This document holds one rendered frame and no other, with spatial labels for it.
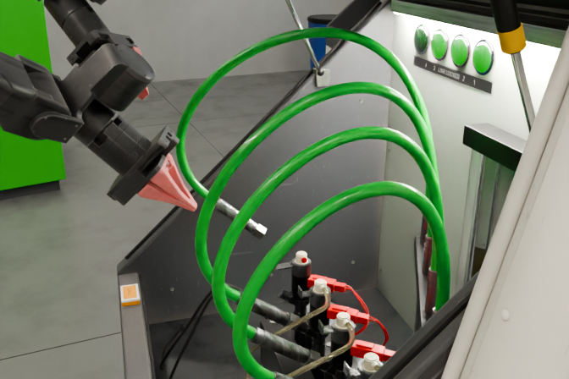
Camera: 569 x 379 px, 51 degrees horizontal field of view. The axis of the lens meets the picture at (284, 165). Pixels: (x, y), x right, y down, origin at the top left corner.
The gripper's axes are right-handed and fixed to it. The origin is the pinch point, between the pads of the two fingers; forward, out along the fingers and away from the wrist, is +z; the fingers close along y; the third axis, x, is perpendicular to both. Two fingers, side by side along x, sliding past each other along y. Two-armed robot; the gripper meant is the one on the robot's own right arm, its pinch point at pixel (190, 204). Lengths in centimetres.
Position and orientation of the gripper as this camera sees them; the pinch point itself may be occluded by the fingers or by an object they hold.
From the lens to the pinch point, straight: 80.1
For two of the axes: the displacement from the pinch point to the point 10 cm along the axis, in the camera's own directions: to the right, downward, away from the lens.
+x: -0.5, -3.4, 9.4
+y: 7.0, -6.8, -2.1
